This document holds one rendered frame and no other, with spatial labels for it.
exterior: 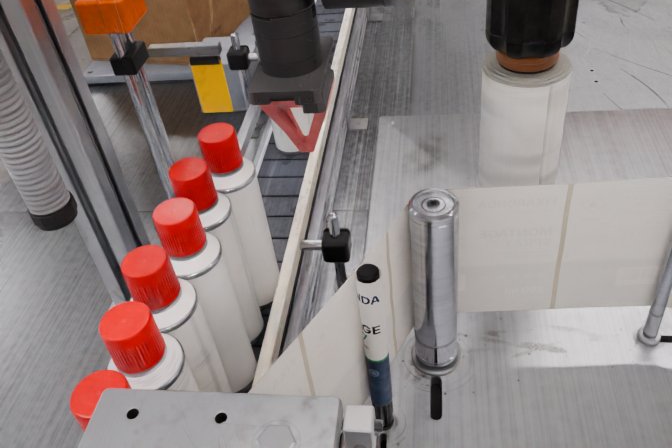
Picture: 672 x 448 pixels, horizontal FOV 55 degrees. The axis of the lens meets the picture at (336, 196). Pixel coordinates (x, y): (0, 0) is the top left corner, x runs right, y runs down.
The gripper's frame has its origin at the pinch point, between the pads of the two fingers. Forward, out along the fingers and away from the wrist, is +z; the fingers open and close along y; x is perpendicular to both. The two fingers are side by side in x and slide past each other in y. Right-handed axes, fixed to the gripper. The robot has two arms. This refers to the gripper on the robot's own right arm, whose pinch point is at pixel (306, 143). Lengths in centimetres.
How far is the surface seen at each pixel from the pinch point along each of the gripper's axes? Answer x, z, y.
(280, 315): 1.9, 10.2, -13.6
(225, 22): 27, 14, 60
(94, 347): 24.9, 18.6, -11.7
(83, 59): 163, 102, 223
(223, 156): 5.1, -5.2, -9.0
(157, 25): 36, 9, 50
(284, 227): 5.0, 13.7, 2.6
